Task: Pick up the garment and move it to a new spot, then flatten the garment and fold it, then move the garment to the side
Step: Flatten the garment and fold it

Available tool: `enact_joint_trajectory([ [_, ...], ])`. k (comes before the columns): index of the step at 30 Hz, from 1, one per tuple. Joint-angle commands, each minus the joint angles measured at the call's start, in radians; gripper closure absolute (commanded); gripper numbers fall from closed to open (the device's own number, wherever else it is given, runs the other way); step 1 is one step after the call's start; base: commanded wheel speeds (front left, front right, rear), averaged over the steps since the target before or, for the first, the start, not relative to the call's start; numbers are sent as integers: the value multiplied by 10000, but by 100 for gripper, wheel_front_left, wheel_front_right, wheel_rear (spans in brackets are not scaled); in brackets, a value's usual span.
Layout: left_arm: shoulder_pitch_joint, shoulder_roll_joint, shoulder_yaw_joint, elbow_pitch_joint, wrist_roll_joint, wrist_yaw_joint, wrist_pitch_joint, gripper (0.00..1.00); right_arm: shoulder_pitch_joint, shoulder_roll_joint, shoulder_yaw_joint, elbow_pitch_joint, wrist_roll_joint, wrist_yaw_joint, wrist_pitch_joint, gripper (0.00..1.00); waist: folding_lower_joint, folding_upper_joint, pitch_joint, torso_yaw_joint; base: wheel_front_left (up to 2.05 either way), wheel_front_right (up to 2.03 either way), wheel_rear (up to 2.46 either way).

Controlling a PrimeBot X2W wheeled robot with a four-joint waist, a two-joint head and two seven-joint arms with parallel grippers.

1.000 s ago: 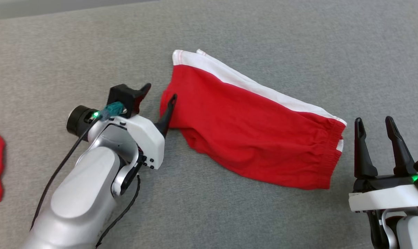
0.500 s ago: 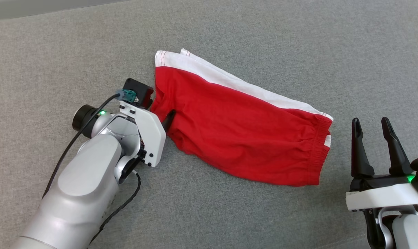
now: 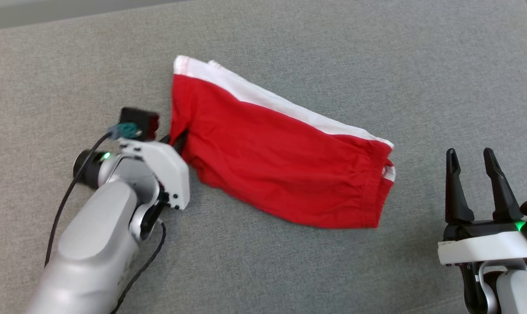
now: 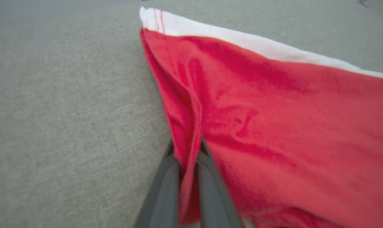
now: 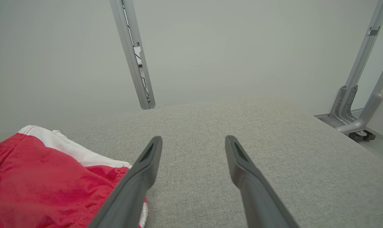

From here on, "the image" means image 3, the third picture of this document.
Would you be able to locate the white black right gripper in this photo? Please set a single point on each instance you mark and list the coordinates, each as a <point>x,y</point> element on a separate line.
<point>486,248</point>

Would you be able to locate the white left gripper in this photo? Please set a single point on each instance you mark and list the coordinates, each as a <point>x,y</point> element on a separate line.
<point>167,168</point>

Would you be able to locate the red shorts with white stripe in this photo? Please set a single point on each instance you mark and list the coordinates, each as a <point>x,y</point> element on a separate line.
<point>268,165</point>

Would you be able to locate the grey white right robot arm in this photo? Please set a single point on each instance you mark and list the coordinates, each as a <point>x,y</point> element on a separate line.
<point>512,292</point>

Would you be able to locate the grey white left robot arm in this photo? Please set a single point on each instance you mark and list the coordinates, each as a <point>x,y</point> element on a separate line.
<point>93,253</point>

